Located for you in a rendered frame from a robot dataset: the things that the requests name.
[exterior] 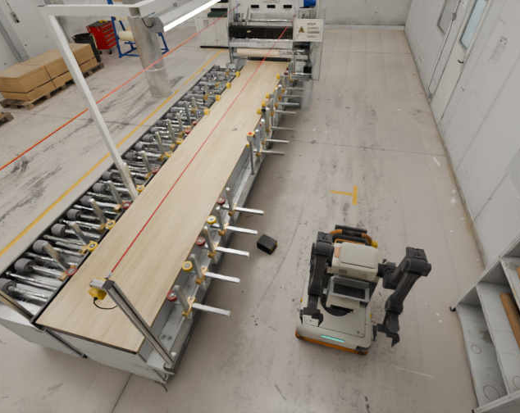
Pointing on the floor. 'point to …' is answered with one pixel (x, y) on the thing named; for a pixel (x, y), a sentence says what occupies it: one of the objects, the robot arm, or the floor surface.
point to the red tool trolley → (102, 35)
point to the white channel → (79, 68)
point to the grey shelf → (499, 331)
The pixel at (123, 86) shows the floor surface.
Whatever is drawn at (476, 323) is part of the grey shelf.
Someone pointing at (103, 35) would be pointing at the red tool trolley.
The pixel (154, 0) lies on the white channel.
